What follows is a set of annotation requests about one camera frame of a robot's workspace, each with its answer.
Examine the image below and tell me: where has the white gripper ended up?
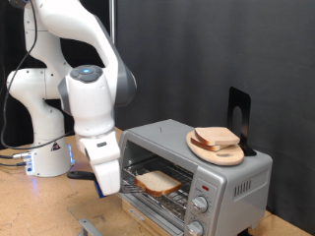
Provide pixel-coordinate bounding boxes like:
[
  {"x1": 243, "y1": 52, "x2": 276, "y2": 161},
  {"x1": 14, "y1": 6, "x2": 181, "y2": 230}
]
[{"x1": 78, "y1": 130, "x2": 122, "y2": 197}]

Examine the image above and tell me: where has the spatula with blue grip block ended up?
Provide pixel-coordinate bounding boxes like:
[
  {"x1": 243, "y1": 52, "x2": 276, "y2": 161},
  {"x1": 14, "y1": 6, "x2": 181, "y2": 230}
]
[{"x1": 67, "y1": 170, "x2": 146, "y2": 200}]

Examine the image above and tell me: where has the glass oven door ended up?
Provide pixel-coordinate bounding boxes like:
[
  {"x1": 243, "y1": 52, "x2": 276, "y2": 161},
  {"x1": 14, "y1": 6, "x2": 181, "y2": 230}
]
[{"x1": 67, "y1": 193, "x2": 186, "y2": 236}]

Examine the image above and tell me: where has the white bread slice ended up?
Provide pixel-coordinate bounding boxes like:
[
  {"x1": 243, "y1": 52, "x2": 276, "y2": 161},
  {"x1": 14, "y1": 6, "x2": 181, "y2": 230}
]
[
  {"x1": 134, "y1": 169, "x2": 183, "y2": 198},
  {"x1": 190, "y1": 137, "x2": 227, "y2": 152}
]

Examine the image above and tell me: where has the silver oven knob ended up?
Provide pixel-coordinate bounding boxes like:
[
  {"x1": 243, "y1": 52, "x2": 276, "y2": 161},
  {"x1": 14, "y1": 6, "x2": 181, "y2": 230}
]
[
  {"x1": 191, "y1": 196, "x2": 210, "y2": 214},
  {"x1": 185, "y1": 220, "x2": 205, "y2": 236}
]

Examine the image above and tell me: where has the silver toaster oven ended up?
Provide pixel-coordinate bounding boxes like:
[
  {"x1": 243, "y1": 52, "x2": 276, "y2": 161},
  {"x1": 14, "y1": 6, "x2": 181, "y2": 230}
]
[{"x1": 112, "y1": 118, "x2": 274, "y2": 236}]

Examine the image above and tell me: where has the light brown bread slice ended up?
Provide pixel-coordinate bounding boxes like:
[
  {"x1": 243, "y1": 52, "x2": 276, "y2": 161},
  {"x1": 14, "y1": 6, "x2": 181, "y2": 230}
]
[{"x1": 194, "y1": 126, "x2": 241, "y2": 148}]

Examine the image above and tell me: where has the round wooden cutting board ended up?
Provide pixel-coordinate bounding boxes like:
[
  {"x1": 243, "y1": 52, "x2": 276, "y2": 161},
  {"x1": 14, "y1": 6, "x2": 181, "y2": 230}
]
[{"x1": 185, "y1": 130, "x2": 246, "y2": 167}]

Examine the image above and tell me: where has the metal pole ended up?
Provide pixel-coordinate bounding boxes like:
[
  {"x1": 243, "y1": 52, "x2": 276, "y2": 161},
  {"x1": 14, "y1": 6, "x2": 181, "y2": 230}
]
[{"x1": 108, "y1": 0, "x2": 117, "y2": 45}]

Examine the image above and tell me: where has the black metal bookend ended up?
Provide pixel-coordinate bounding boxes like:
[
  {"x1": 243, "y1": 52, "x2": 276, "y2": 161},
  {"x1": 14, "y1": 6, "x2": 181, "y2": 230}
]
[{"x1": 226, "y1": 86, "x2": 258, "y2": 157}]

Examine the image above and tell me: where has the wire oven rack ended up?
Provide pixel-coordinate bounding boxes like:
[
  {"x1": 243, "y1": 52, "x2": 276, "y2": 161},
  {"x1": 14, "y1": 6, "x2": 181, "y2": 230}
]
[{"x1": 121, "y1": 156, "x2": 195, "y2": 219}]

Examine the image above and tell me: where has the base cable with silver plug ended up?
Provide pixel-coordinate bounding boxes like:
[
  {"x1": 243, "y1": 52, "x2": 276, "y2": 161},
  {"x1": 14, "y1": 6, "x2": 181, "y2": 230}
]
[{"x1": 0, "y1": 150, "x2": 32, "y2": 161}]

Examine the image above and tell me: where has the thin black base cable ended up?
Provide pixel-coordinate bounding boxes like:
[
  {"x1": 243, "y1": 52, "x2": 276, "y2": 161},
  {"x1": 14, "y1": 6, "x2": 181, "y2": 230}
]
[{"x1": 0, "y1": 160, "x2": 28, "y2": 168}]

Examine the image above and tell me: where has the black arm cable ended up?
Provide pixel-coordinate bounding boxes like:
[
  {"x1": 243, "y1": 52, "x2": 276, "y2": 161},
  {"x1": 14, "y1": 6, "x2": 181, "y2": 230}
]
[{"x1": 0, "y1": 0, "x2": 76, "y2": 151}]

